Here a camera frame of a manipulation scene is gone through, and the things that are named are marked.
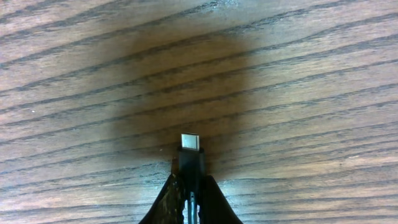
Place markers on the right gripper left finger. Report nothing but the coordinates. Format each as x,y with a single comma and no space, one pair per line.
169,204

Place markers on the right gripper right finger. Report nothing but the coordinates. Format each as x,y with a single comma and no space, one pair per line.
214,208

